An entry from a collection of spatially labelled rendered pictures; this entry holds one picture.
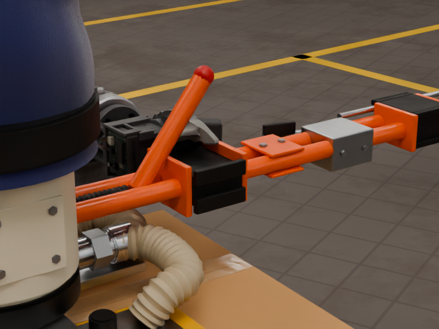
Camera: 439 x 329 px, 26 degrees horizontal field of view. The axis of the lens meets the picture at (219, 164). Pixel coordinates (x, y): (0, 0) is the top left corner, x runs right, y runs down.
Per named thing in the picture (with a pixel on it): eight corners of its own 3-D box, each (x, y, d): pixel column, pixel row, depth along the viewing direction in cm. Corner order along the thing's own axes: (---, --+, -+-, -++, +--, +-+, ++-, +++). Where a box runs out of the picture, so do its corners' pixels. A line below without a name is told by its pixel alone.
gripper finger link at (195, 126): (183, 152, 105) (142, 154, 113) (226, 141, 109) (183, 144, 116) (178, 125, 105) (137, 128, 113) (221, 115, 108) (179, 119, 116)
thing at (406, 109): (411, 153, 123) (414, 115, 122) (372, 138, 129) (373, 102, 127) (455, 140, 128) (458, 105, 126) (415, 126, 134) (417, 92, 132)
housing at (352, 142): (333, 173, 117) (334, 139, 116) (297, 158, 122) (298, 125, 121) (374, 162, 121) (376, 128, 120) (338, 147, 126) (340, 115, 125)
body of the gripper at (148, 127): (130, 193, 114) (81, 166, 123) (189, 178, 119) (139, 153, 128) (127, 132, 111) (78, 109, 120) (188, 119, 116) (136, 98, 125)
